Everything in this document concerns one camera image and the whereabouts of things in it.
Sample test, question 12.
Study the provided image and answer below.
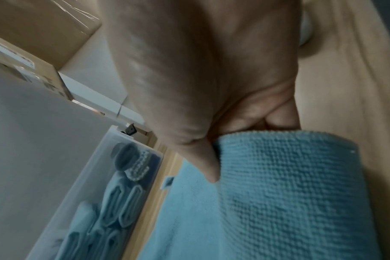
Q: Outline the person's right hand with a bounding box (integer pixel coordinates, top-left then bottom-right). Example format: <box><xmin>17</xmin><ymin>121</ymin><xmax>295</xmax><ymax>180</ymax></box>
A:
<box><xmin>98</xmin><ymin>0</ymin><xmax>303</xmax><ymax>184</ymax></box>

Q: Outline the dark blue grey cloth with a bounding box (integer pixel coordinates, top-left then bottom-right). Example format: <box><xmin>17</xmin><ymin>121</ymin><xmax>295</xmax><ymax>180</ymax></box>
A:
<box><xmin>110</xmin><ymin>142</ymin><xmax>141</xmax><ymax>171</ymax></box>

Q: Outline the clear plastic storage box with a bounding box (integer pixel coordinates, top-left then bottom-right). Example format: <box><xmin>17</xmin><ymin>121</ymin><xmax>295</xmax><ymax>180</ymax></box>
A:
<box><xmin>24</xmin><ymin>123</ymin><xmax>165</xmax><ymax>260</ymax></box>

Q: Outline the labelled brown cardboard box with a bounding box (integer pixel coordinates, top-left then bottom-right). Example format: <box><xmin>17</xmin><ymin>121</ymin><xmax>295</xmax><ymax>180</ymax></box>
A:
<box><xmin>0</xmin><ymin>0</ymin><xmax>102</xmax><ymax>101</ymax></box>

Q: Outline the white shelf unit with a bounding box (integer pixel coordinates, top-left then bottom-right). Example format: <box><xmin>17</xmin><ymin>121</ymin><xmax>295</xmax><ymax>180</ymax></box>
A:
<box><xmin>57</xmin><ymin>25</ymin><xmax>157</xmax><ymax>143</ymax></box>

